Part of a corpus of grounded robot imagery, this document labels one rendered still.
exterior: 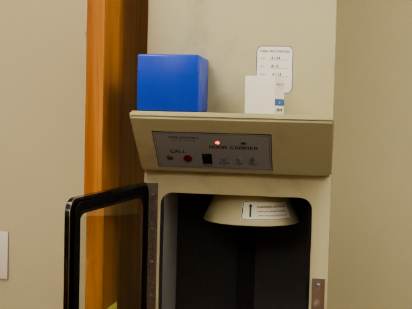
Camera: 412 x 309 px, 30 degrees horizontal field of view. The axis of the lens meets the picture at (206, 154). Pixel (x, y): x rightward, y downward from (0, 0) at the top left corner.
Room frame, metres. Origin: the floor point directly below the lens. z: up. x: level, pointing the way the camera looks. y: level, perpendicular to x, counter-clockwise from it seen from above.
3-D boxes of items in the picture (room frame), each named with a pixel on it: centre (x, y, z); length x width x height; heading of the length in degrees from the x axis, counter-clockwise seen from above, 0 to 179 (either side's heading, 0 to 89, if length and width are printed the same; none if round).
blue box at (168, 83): (1.26, 0.06, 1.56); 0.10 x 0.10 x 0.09; 82
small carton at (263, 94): (1.24, -0.09, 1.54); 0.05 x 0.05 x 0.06; 67
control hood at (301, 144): (1.25, -0.04, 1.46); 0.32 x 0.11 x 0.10; 82
